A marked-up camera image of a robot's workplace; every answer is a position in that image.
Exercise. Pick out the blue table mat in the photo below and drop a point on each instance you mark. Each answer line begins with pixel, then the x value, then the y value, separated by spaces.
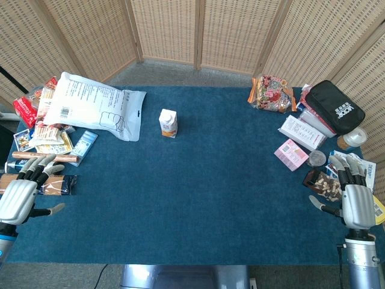
pixel 186 186

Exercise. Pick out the brown cup with white lid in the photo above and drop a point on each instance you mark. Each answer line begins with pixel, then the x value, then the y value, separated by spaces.
pixel 352 139

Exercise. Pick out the woven bamboo folding screen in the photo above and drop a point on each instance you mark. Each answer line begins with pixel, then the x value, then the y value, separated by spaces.
pixel 192 33

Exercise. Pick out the clear lidded round jar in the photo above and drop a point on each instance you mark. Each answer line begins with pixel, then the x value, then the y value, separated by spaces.
pixel 317 158

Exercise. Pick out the yellow packet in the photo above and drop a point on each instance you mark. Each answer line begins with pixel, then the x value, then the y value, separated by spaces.
pixel 379 210

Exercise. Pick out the brown chocolate snack packet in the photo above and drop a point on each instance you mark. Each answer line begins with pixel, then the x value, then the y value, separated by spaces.
pixel 322 183

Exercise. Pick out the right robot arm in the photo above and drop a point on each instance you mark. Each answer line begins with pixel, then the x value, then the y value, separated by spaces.
pixel 362 262

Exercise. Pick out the white rectangular box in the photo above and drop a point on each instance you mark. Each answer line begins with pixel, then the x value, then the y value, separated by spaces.
pixel 302 132

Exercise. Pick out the black zip pouch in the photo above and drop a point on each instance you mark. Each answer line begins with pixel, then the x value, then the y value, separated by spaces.
pixel 335 106

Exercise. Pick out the colourful candy bag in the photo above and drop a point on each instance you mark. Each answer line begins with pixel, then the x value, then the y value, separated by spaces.
pixel 270 93

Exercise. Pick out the pink small box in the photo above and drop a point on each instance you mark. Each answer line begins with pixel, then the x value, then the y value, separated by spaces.
pixel 291 155

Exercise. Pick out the blue picture card packet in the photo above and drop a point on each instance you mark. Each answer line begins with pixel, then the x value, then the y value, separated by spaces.
pixel 22 141

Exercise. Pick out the red white snack packet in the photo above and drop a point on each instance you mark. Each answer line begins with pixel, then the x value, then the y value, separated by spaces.
pixel 45 93

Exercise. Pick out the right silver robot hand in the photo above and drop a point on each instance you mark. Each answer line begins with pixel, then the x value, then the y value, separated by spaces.
pixel 358 204

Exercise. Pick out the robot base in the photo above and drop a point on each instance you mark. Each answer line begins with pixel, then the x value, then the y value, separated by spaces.
pixel 185 277

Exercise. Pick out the copper coloured tube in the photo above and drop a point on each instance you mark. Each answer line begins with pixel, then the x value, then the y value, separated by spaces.
pixel 45 156

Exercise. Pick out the large white plastic bag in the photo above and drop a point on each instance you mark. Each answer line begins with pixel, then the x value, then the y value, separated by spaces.
pixel 93 105

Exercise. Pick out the small milk carton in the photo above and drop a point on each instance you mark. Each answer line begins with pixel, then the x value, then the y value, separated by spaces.
pixel 168 123

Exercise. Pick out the yellow white sachet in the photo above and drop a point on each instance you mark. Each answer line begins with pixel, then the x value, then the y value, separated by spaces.
pixel 55 146

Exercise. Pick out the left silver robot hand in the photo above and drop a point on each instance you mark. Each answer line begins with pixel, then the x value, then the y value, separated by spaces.
pixel 16 195

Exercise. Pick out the blue white tube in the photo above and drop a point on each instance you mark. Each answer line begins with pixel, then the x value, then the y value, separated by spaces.
pixel 15 165

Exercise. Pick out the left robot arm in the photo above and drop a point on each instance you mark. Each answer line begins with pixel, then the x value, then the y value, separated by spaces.
pixel 5 238

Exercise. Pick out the beige wafer snack packet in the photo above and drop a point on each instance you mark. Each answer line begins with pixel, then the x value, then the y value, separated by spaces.
pixel 45 131

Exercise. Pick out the brown dark blue biscuit packet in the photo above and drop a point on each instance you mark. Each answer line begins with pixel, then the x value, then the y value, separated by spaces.
pixel 57 184

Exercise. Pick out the white blue paper packet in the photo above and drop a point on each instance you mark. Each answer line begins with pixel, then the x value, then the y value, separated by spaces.
pixel 365 170

